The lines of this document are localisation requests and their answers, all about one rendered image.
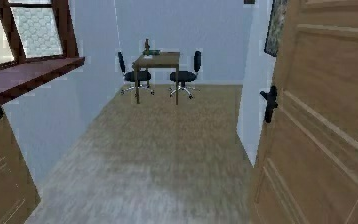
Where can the black office chair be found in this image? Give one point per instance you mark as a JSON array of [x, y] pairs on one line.
[[135, 76], [183, 76]]

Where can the brown wooden table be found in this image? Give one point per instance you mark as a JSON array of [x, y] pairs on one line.
[[160, 60]]

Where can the white paper sheet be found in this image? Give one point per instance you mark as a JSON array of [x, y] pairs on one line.
[[148, 57]]

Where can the green dish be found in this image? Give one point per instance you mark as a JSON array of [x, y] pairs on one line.
[[153, 52]]

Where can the brown bottle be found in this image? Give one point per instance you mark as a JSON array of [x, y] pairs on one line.
[[147, 46]]

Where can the brown framed window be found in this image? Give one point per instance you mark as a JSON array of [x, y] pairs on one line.
[[30, 50]]

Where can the dark framed wall picture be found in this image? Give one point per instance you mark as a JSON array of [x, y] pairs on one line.
[[275, 28]]

